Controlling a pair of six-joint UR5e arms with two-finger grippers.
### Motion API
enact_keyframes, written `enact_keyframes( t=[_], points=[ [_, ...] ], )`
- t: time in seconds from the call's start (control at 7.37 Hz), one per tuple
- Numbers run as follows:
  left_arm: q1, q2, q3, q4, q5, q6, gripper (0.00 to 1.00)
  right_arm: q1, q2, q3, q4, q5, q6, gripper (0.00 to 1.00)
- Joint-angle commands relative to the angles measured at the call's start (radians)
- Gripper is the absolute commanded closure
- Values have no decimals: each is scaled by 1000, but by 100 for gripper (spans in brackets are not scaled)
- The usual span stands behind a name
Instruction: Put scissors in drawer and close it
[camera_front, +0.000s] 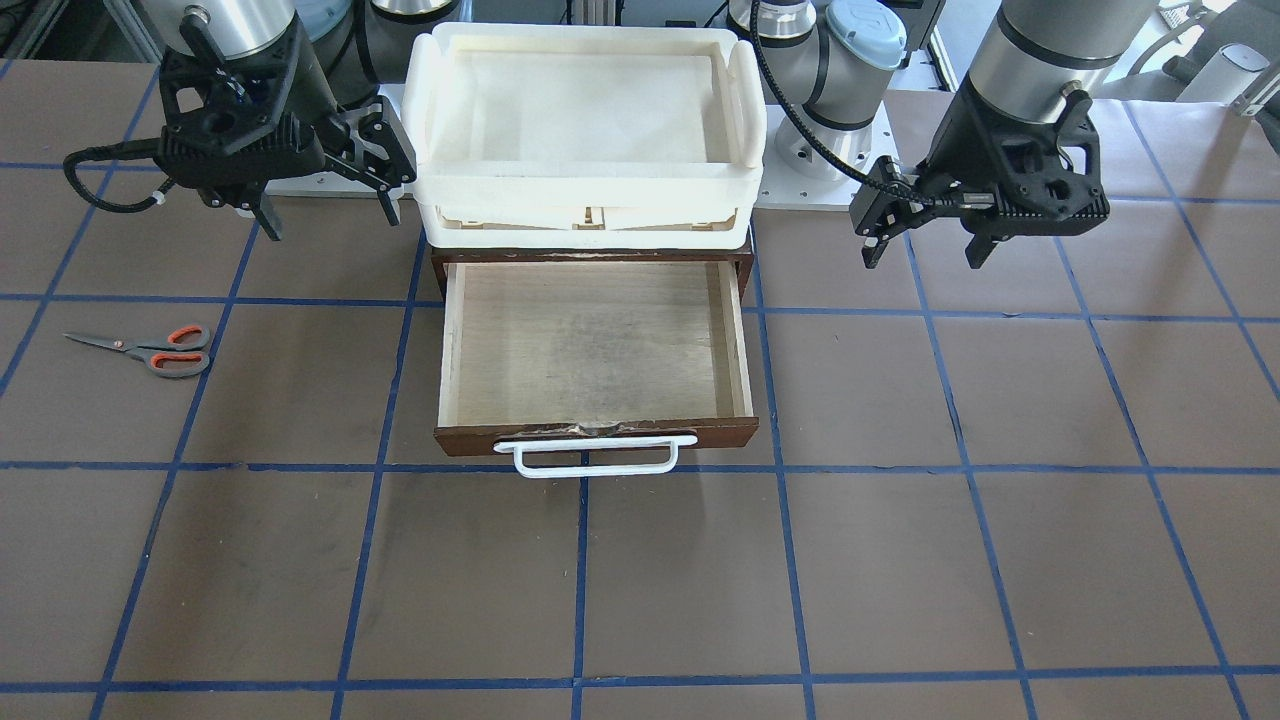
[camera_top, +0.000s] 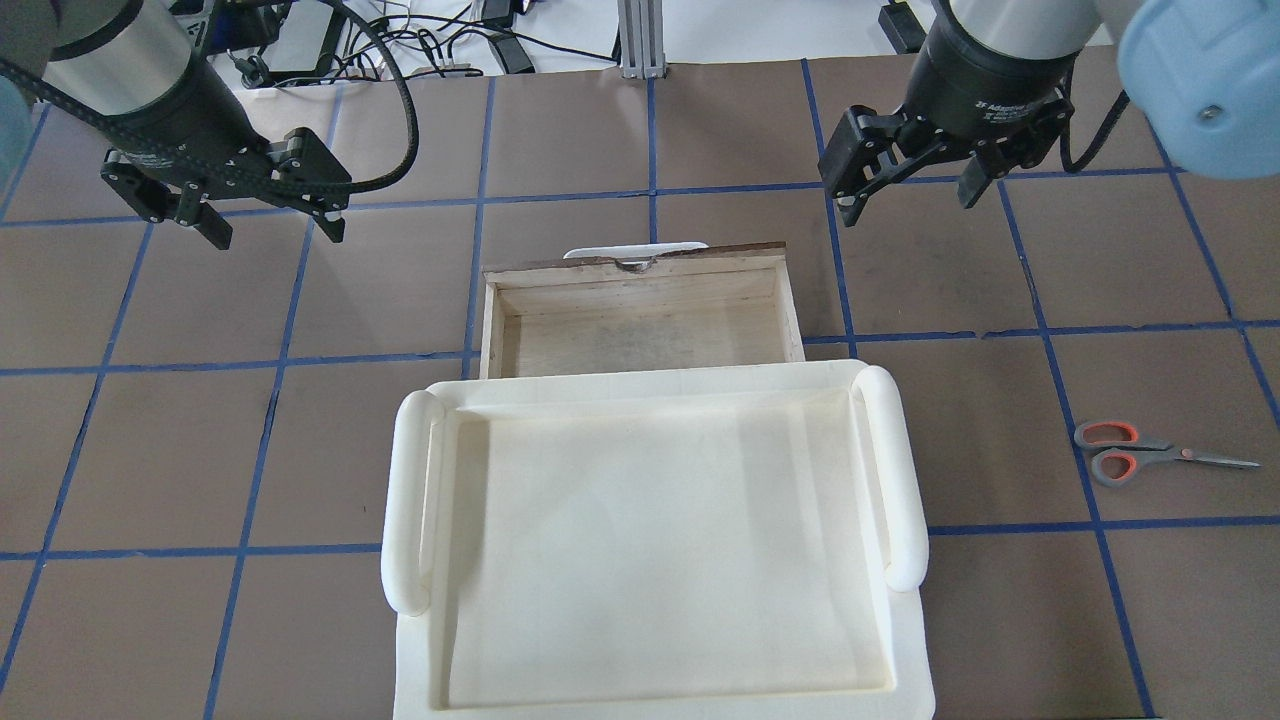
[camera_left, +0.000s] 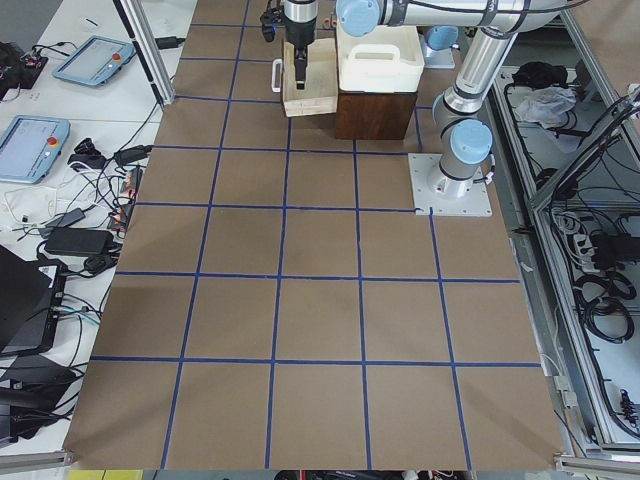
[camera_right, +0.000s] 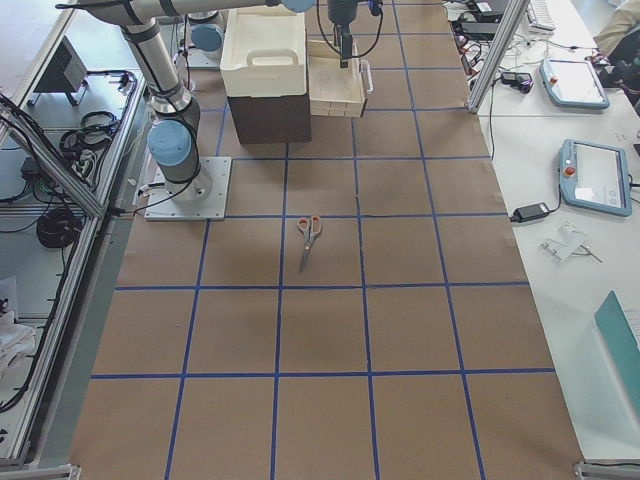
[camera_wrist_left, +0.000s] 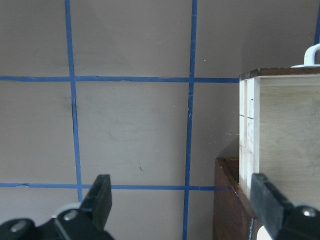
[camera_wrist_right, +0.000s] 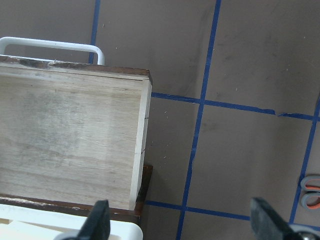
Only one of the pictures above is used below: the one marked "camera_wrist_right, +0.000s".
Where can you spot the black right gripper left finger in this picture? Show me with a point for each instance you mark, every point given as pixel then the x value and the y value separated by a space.
pixel 97 226

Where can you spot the wooden drawer with white handle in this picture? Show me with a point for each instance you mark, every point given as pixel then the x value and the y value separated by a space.
pixel 72 130

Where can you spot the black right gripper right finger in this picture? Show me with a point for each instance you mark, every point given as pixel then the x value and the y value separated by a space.
pixel 267 224

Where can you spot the grey orange handled scissors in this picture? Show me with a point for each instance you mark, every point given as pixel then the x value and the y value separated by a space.
pixel 311 198

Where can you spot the white plastic tray cabinet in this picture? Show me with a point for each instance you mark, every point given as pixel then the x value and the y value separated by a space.
pixel 119 230

